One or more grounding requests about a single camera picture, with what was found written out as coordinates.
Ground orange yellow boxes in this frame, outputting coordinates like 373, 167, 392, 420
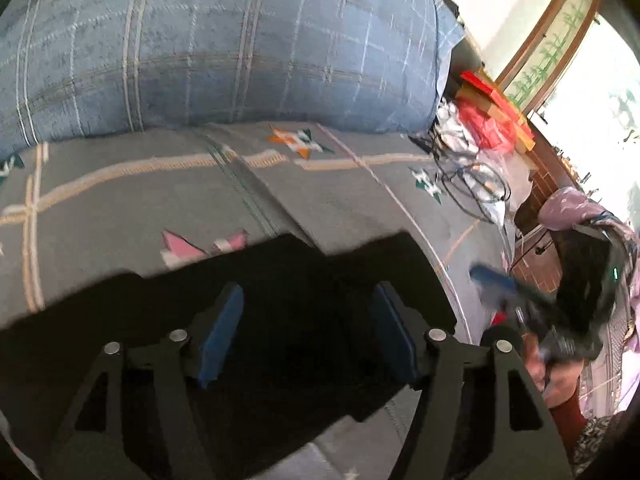
456, 70, 536, 154

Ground white papers pile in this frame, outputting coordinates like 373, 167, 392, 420
434, 99, 480, 158

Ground person's right hand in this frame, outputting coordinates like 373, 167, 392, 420
523, 334, 585, 408

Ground wooden window frame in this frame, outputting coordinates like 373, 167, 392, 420
497, 0, 602, 115

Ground purple floral cloth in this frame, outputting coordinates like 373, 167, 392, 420
538, 186, 639, 353

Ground grey patterned bed sheet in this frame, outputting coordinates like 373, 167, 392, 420
1, 124, 514, 479

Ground red plastic bag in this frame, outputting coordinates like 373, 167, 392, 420
457, 100, 518, 155

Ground black pants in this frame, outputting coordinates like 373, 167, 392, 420
1, 233, 456, 479

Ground red right sleeve forearm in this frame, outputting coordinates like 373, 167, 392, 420
548, 392, 588, 465

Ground black cable on bed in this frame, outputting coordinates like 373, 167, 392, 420
409, 131, 514, 224

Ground blue plaid pillow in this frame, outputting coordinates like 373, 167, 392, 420
1, 0, 464, 157

